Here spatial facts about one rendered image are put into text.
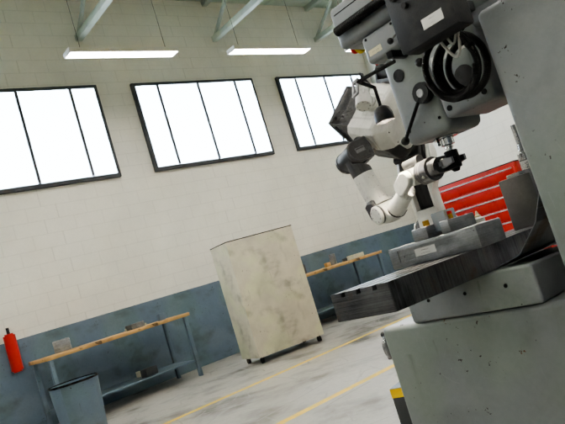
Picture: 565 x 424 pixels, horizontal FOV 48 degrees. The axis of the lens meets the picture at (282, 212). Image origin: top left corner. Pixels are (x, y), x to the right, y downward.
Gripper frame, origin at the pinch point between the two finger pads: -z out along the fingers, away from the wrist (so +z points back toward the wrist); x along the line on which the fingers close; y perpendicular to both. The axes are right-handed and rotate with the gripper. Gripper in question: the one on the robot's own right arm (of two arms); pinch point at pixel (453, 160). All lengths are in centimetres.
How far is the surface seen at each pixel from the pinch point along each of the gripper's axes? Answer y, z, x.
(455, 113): -12.4, -16.5, -7.6
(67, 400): 76, 458, -117
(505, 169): -14, 360, 377
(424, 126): -13.0, -2.7, -9.6
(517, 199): 19.3, 3.0, 24.7
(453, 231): 22.8, -12.6, -19.6
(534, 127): 2.0, -47.1, -11.3
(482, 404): 79, 3, -18
